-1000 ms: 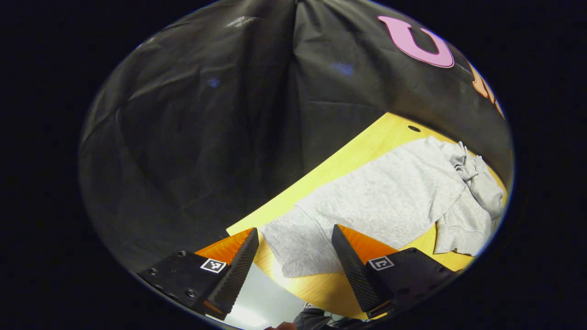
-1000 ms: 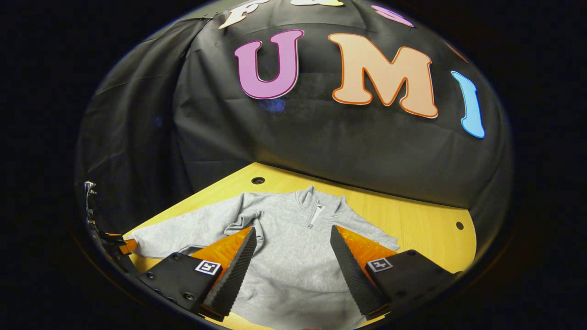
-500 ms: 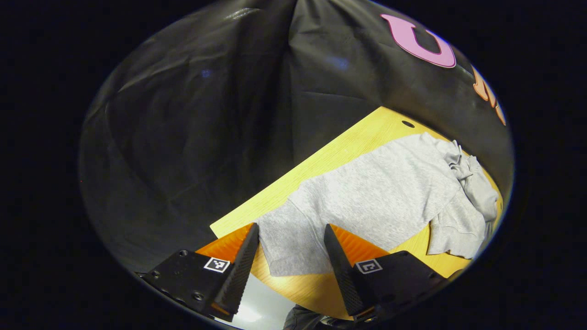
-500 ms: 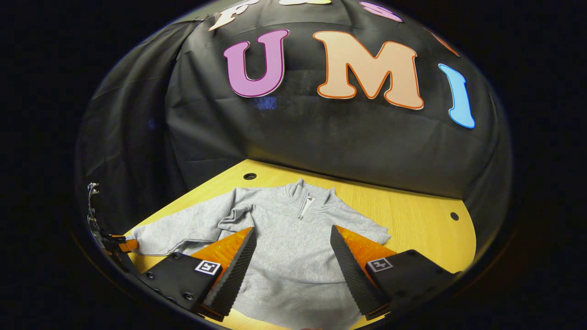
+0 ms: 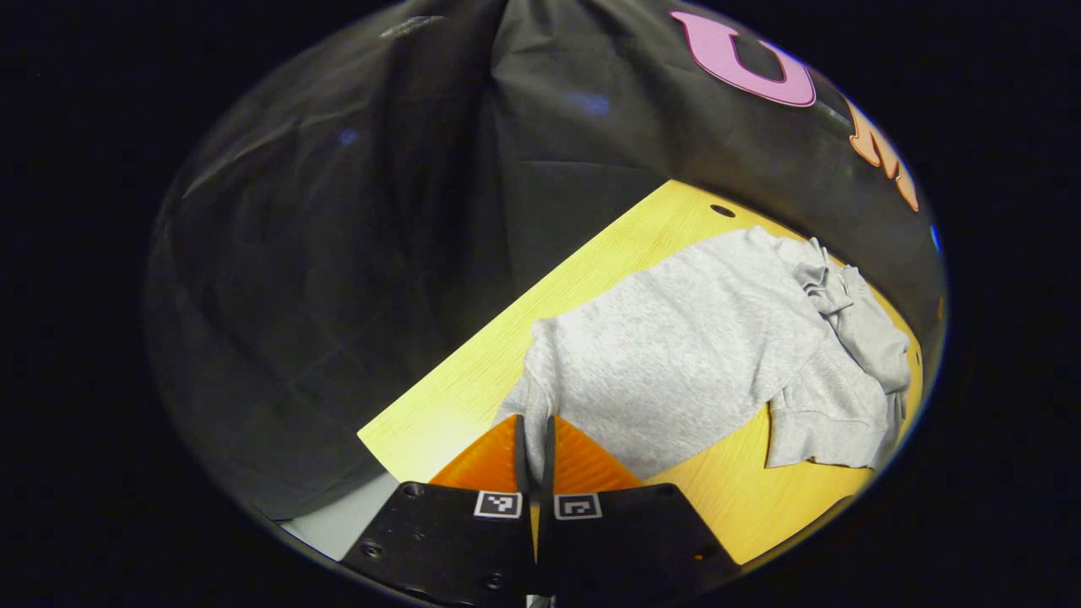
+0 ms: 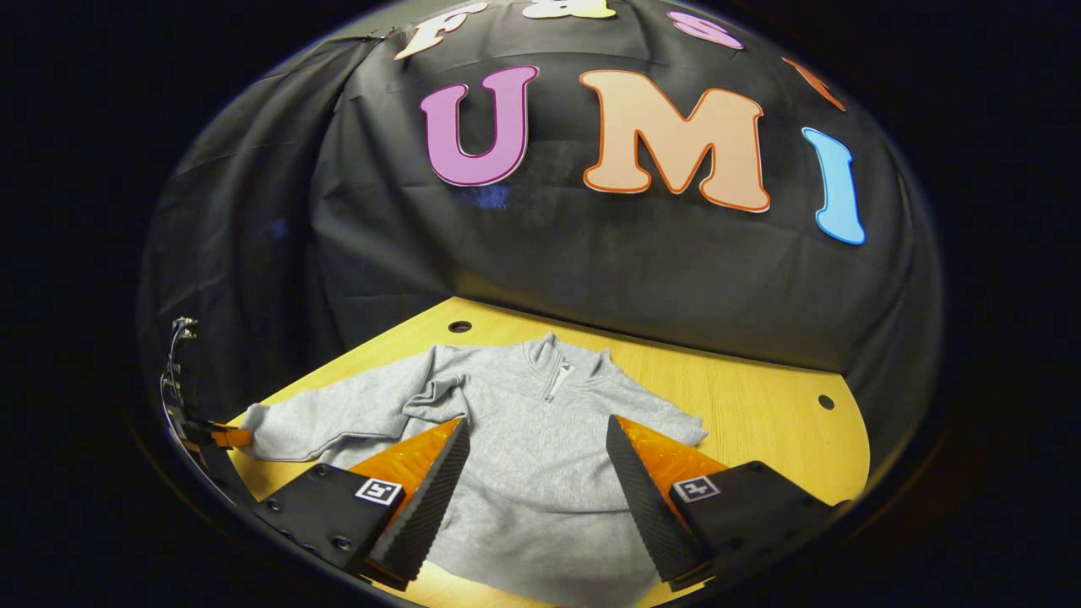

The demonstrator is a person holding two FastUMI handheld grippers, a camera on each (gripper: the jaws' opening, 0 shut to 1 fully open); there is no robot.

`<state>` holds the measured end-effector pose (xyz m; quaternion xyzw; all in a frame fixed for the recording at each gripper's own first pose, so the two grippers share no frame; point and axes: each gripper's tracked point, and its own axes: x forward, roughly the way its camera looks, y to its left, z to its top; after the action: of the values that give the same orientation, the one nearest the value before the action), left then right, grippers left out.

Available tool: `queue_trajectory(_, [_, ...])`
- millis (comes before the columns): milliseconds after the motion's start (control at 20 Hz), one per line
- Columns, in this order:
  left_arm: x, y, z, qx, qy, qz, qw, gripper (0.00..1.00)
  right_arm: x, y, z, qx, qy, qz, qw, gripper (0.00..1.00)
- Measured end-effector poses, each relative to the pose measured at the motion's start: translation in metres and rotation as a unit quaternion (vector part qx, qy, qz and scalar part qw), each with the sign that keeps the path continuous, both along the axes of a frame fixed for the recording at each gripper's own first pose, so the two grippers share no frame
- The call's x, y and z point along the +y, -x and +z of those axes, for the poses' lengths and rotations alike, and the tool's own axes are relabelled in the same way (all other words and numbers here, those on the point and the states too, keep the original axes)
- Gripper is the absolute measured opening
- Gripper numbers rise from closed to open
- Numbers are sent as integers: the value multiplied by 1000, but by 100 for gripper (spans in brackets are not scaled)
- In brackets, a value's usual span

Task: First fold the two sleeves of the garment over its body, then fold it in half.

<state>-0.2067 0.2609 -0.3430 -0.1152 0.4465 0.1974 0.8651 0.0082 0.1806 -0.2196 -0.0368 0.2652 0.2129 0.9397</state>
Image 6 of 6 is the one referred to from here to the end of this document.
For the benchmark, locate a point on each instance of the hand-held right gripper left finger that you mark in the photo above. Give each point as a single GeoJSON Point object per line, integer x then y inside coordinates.
{"type": "Point", "coordinates": [431, 498]}

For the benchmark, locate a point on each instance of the black backdrop cloth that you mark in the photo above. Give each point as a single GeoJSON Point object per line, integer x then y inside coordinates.
{"type": "Point", "coordinates": [591, 253]}

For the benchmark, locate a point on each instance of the grey zip-neck sweatshirt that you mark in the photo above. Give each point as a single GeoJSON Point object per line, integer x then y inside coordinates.
{"type": "Point", "coordinates": [532, 473]}

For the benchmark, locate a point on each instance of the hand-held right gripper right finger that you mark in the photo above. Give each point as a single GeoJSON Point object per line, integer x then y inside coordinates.
{"type": "Point", "coordinates": [642, 498]}

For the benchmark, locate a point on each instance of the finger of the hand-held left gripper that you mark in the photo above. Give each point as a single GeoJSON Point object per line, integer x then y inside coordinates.
{"type": "Point", "coordinates": [232, 438]}
{"type": "Point", "coordinates": [224, 473]}

